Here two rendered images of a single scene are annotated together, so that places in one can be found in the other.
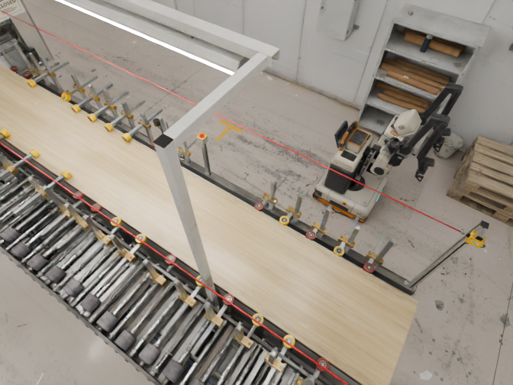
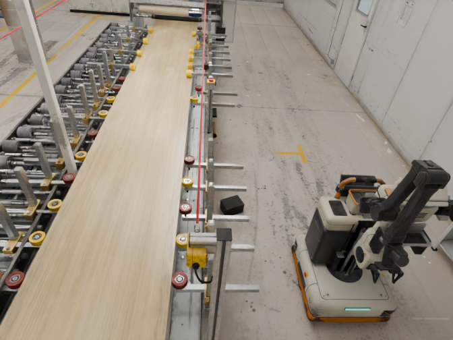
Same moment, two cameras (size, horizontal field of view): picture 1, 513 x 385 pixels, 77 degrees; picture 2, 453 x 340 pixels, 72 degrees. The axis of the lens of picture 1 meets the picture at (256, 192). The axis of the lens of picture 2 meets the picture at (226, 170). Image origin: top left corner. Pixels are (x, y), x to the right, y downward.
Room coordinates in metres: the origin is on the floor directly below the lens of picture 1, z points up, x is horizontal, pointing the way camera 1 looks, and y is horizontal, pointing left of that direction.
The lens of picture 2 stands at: (0.57, -1.66, 2.33)
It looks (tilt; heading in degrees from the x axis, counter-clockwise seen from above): 39 degrees down; 52
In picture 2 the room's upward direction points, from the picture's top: 6 degrees clockwise
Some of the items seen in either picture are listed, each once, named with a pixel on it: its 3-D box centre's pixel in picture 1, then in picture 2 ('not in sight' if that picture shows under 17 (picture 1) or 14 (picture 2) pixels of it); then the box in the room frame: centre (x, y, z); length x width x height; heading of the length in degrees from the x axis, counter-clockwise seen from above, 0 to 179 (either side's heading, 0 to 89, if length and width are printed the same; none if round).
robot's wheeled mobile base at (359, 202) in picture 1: (350, 187); (338, 274); (2.26, -1.11, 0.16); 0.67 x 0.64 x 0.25; 57
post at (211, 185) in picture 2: (324, 223); (209, 212); (1.33, -0.56, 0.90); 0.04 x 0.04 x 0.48; 58
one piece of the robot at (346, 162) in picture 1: (352, 160); (352, 231); (2.31, -1.03, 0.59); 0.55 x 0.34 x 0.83; 147
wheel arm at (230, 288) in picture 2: (375, 252); (218, 288); (1.12, -0.98, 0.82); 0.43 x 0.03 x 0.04; 148
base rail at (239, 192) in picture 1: (175, 156); (208, 111); (2.23, 0.87, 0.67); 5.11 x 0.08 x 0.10; 58
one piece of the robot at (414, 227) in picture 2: (400, 149); (400, 238); (2.11, -1.35, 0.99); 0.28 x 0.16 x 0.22; 147
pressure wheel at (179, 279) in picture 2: (366, 270); (179, 284); (0.96, -0.87, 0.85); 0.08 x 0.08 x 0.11
